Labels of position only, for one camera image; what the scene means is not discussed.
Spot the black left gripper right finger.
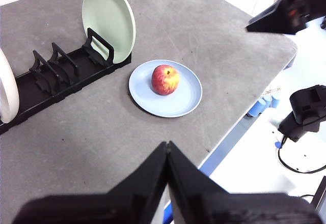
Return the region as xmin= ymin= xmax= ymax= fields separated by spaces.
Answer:
xmin=167 ymin=141 xmax=323 ymax=224

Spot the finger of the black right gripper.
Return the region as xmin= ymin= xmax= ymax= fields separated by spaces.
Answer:
xmin=246 ymin=0 xmax=290 ymax=34

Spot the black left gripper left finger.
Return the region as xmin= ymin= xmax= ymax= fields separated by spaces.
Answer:
xmin=11 ymin=141 xmax=170 ymax=224

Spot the blue plate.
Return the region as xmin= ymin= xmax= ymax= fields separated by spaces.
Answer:
xmin=128 ymin=59 xmax=203 ymax=118

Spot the red yellow apple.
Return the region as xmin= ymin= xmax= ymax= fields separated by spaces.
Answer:
xmin=151 ymin=65 xmax=180 ymax=96

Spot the black plate rack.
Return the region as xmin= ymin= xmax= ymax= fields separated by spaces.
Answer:
xmin=0 ymin=27 xmax=132 ymax=135

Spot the white plate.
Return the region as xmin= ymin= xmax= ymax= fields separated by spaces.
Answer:
xmin=0 ymin=48 xmax=20 ymax=123

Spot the green plate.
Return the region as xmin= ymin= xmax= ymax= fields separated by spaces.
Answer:
xmin=81 ymin=0 xmax=137 ymax=65

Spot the blue cylinder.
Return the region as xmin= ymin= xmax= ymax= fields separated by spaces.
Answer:
xmin=269 ymin=93 xmax=281 ymax=109
xmin=251 ymin=98 xmax=267 ymax=118

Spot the black camera cable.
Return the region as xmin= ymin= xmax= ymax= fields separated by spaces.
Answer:
xmin=277 ymin=134 xmax=326 ymax=174

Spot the black camera on stand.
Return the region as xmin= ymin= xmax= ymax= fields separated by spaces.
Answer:
xmin=277 ymin=85 xmax=326 ymax=143

